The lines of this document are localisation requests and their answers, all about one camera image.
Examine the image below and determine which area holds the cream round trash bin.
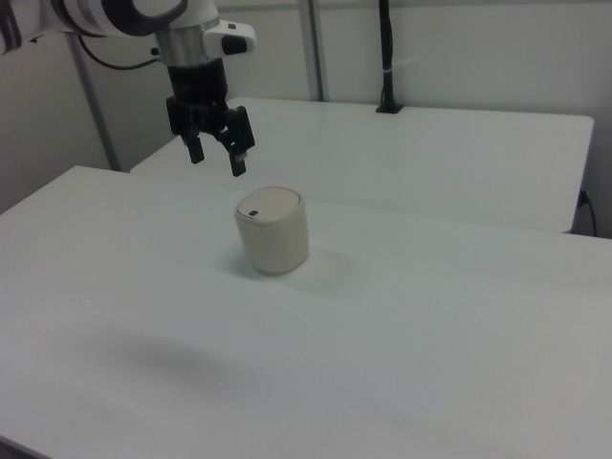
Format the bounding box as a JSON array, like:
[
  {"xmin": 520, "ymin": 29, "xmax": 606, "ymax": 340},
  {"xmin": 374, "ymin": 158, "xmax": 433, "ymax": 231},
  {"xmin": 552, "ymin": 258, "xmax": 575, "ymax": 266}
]
[{"xmin": 233, "ymin": 186, "xmax": 311, "ymax": 277}]

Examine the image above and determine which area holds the black cable at table edge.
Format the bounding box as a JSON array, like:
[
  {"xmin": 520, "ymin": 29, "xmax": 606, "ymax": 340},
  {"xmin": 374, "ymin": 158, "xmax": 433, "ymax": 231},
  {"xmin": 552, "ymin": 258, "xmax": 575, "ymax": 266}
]
[{"xmin": 579, "ymin": 190, "xmax": 599, "ymax": 237}]

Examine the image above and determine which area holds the grey metal frame post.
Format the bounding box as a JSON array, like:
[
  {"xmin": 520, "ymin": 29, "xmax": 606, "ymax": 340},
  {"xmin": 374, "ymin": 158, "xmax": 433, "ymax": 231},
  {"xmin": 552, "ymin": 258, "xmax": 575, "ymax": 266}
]
[
  {"xmin": 299, "ymin": 0, "xmax": 331, "ymax": 102},
  {"xmin": 64, "ymin": 32, "xmax": 121, "ymax": 172}
]

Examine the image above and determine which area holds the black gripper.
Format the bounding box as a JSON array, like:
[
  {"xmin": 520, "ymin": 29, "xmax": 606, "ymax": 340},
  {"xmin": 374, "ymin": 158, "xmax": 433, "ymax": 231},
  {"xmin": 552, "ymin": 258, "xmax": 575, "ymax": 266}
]
[{"xmin": 164, "ymin": 58, "xmax": 255, "ymax": 178}]

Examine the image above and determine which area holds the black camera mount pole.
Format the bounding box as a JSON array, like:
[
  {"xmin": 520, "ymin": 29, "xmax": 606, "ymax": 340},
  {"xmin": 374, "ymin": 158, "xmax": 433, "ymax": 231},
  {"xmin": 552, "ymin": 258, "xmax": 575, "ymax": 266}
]
[{"xmin": 375, "ymin": 0, "xmax": 404, "ymax": 115}]

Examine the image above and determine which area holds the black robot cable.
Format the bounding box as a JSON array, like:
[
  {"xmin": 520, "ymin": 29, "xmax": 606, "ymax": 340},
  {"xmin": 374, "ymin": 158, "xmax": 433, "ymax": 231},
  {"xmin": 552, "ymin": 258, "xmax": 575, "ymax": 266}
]
[{"xmin": 76, "ymin": 33, "xmax": 166, "ymax": 70}]

